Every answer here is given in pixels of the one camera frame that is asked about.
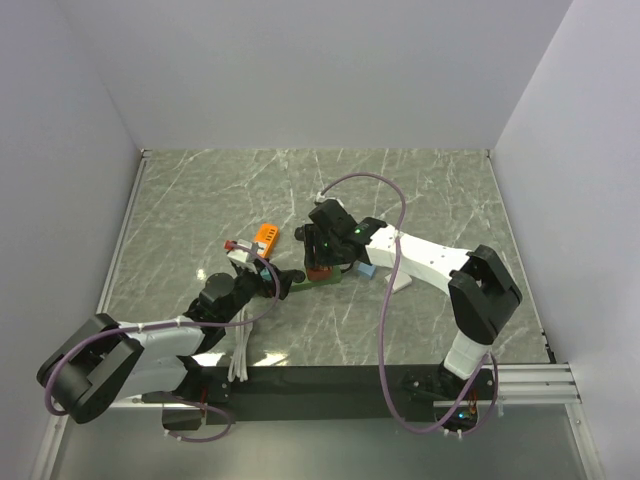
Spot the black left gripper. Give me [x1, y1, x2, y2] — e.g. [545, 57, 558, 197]
[219, 258, 297, 325]

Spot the green power strip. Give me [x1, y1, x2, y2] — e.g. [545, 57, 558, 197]
[290, 267, 342, 293]

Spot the red cube socket adapter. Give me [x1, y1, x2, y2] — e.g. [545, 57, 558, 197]
[306, 267, 334, 283]

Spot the orange power strip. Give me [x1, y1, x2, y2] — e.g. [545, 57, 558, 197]
[254, 223, 280, 258]

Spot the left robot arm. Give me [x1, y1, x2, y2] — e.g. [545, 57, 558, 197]
[36, 267, 305, 424]

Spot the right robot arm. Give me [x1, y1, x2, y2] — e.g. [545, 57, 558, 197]
[294, 200, 523, 399]

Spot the light blue charger plug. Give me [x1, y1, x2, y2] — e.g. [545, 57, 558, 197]
[356, 262, 376, 279]

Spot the white charger plug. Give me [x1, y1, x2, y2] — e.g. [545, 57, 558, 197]
[392, 272, 412, 293]

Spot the black base beam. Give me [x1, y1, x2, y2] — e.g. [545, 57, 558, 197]
[170, 364, 465, 422]

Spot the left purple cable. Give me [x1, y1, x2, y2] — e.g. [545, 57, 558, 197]
[44, 244, 281, 443]

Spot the purple cable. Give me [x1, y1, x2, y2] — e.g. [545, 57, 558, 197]
[319, 172, 499, 435]
[44, 244, 281, 443]

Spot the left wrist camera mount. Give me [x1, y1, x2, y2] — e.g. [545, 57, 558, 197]
[224, 240, 261, 272]

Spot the white power cable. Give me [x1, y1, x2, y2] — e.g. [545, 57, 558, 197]
[227, 307, 256, 384]

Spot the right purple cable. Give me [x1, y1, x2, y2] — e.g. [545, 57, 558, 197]
[319, 172, 499, 435]

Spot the aluminium frame rail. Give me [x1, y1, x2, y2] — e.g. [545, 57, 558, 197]
[433, 362, 582, 407]

